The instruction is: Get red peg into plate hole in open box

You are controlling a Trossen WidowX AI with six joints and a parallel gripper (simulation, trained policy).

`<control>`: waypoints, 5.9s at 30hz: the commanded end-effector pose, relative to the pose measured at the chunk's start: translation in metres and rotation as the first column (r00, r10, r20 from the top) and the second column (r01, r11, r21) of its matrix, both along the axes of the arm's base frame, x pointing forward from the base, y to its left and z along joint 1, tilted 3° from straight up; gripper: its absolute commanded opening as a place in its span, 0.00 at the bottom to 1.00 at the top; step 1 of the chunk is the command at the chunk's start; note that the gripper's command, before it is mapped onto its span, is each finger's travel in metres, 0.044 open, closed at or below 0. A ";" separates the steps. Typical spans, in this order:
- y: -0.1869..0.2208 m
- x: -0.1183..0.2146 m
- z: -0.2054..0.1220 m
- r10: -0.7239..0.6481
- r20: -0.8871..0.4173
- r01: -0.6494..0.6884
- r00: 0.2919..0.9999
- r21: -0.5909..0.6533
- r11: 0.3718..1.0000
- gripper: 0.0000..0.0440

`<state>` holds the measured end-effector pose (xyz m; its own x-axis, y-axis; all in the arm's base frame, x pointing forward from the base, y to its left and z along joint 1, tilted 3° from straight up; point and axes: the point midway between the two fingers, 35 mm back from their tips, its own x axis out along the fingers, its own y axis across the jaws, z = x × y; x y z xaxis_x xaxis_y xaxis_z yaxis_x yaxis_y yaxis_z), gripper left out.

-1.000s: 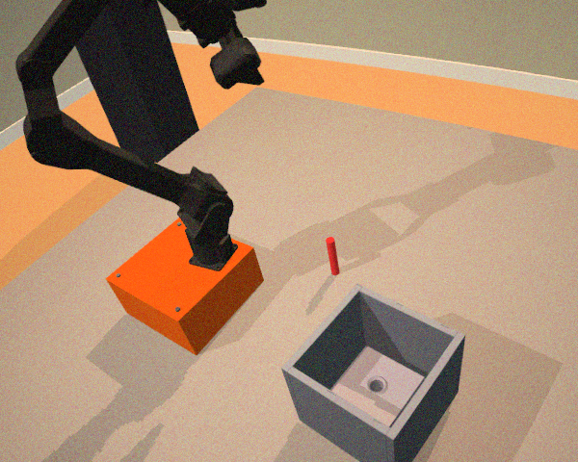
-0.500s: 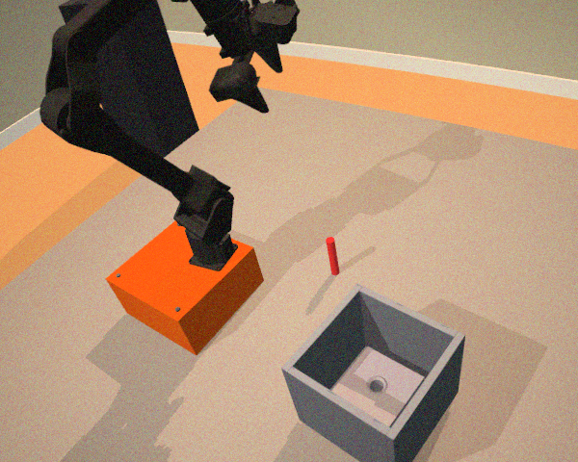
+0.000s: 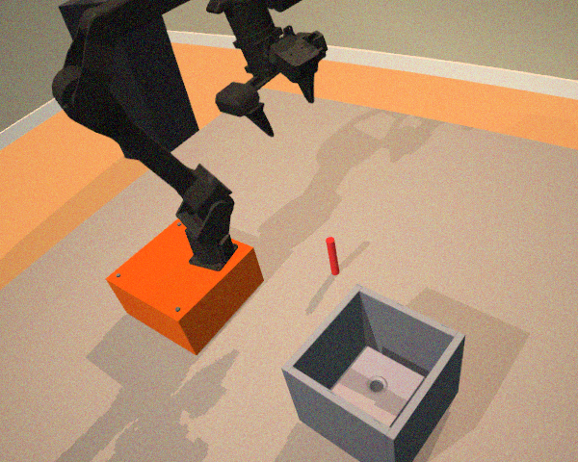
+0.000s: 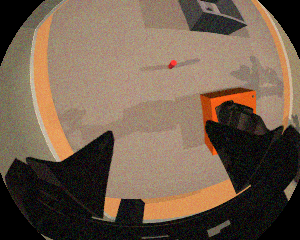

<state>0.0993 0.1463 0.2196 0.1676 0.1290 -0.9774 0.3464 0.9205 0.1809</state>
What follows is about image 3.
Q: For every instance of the red peg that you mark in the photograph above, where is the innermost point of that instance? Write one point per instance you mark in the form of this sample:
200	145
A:
332	256

